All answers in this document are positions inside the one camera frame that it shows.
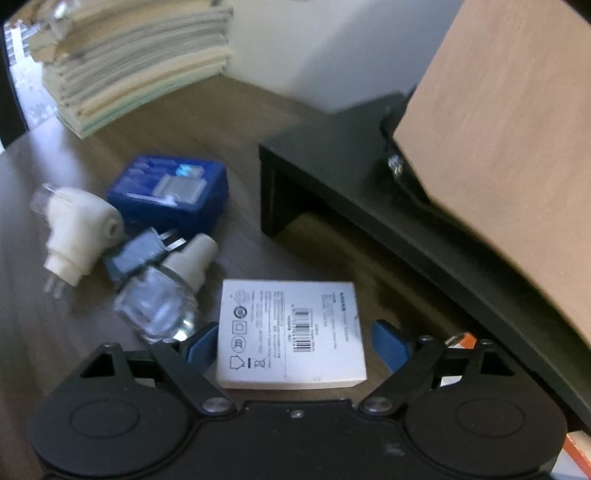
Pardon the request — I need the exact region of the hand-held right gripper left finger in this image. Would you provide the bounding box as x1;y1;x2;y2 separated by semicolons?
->
76;322;235;415

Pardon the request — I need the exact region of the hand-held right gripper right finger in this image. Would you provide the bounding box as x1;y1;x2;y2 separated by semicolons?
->
356;319;514;416

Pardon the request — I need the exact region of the small white box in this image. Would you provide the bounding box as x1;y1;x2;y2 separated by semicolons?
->
215;279;368;391

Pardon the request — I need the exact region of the black charger plug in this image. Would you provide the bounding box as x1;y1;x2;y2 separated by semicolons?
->
103;228;188;283

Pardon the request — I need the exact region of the blue box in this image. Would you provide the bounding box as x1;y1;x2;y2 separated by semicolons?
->
106;154;230;237

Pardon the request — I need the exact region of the white plug-in vaporizer with bottle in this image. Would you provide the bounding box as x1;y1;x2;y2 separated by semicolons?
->
30;182;126;297

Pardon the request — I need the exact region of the orange cardboard box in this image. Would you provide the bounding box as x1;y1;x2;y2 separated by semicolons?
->
441;331;591;480

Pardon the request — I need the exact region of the clear refill bottle white cap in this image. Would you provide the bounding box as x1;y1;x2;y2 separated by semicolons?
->
114;233;219;345

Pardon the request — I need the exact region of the black desk riser shelf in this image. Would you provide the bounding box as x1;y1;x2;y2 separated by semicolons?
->
258;92;591;432

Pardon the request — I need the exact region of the light wooden board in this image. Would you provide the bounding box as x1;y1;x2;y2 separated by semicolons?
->
392;0;591;348

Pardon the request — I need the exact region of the stack of books and papers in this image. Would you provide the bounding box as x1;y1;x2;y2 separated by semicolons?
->
4;0;235;140

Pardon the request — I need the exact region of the black metal board bracket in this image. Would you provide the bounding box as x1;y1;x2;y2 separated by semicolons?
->
380;105;432;206

